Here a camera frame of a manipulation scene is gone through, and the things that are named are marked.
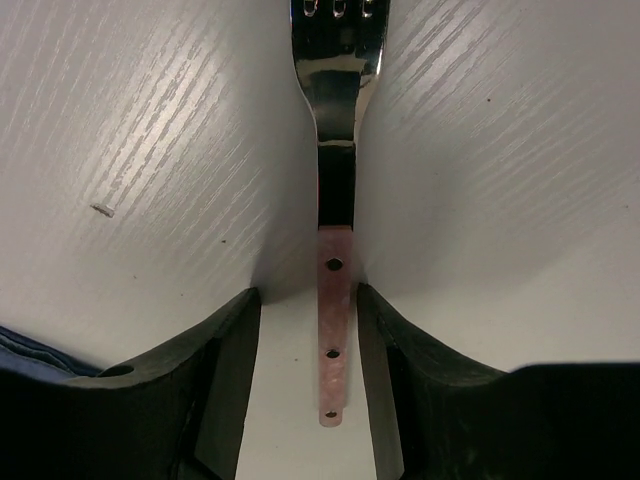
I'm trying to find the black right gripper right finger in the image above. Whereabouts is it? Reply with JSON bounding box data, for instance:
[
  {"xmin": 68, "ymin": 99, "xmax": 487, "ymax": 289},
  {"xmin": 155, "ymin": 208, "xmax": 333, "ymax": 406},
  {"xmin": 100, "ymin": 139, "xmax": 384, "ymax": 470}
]
[{"xmin": 357, "ymin": 284, "xmax": 639, "ymax": 479}]

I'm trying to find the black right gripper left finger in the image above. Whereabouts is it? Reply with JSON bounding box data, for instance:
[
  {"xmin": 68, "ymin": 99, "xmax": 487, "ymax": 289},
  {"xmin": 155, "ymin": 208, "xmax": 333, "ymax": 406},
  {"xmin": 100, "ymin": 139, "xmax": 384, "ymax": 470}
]
[{"xmin": 1, "ymin": 288, "xmax": 261, "ymax": 479}]

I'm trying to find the blue fish placemat cloth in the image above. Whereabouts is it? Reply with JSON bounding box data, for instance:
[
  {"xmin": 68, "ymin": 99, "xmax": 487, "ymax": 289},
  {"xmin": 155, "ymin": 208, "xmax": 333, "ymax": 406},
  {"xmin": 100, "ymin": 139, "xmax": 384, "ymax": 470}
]
[{"xmin": 0, "ymin": 327, "xmax": 101, "ymax": 383}]

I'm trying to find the pink handled steel fork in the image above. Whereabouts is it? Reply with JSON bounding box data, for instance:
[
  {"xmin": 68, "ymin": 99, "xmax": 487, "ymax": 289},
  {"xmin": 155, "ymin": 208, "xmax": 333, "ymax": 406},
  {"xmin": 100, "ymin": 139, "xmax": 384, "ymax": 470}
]
[{"xmin": 290, "ymin": 0, "xmax": 391, "ymax": 428}]

